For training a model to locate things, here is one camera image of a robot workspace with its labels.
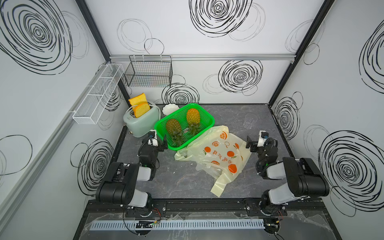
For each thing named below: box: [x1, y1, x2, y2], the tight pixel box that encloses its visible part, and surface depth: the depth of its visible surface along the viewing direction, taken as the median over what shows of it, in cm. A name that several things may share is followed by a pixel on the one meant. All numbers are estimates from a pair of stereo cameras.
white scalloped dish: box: [162, 103, 180, 116], surface depth 118 cm
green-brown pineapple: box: [166, 118, 187, 148], surface depth 93 cm
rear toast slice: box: [128, 92, 148, 110], surface depth 96 cm
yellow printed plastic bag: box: [174, 125, 252, 198], surface depth 93 cm
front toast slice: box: [134, 103, 151, 118], surface depth 93 cm
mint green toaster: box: [123, 101, 161, 138], surface depth 96 cm
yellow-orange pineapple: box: [187, 108, 201, 136], surface depth 104 cm
